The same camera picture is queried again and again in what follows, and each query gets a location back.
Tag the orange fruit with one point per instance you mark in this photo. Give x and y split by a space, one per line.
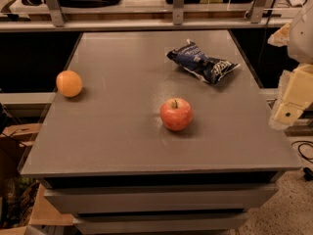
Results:
69 83

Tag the metal shelf rack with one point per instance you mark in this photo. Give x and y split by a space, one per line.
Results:
149 15

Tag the red apple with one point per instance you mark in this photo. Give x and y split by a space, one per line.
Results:
176 114

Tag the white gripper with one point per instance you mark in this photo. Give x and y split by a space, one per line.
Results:
302 36

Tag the cardboard box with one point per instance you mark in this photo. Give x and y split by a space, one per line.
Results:
15 144

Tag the blue snack bag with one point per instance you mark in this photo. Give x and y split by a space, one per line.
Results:
193 60

